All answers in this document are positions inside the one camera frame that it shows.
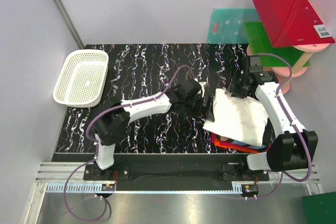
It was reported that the white daisy print t-shirt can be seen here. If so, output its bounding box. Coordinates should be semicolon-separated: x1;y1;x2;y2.
203;89;268;147

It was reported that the red t-shirt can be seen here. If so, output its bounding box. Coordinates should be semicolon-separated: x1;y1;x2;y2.
211;133;271;154

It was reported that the black printed t-shirt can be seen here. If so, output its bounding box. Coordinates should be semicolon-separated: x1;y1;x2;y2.
220;119;275;147

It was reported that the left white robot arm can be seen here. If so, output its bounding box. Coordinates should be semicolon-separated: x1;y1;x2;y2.
92;79;215;170

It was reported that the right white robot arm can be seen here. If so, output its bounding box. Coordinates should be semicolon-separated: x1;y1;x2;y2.
227;55;318;177

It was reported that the pink wooden tiered shelf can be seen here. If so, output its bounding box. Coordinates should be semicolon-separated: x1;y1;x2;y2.
246;0;330;95

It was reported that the green plastic sheet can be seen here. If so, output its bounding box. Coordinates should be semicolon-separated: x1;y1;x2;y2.
244;22;303;67

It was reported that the black marbled table mat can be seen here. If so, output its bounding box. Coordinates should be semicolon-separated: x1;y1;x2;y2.
52;43;287;154

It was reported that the teal cutting board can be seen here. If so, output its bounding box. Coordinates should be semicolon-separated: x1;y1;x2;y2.
207;8;260;44

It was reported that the red plastic sheet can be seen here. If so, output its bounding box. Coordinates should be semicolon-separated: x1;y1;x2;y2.
253;0;335;48

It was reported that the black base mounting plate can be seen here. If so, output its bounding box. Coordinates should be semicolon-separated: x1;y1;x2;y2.
83;153;269;182

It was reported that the white perforated plastic basket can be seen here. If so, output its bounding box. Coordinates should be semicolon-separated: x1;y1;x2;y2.
53;49;109;108

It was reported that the dark green board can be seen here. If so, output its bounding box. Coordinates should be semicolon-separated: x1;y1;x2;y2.
302;192;336;224

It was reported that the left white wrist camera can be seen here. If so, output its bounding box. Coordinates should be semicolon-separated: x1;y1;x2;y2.
195;78;209;98

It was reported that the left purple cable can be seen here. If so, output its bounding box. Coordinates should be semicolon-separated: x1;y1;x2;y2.
64;65;197;221

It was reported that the purple cable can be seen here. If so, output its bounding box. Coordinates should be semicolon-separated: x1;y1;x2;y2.
64;65;197;221
217;52;314;200

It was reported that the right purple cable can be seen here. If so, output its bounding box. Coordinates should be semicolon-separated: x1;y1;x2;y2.
217;52;314;200

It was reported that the aluminium rail frame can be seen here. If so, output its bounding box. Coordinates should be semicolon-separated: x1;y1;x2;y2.
35;162;322;196

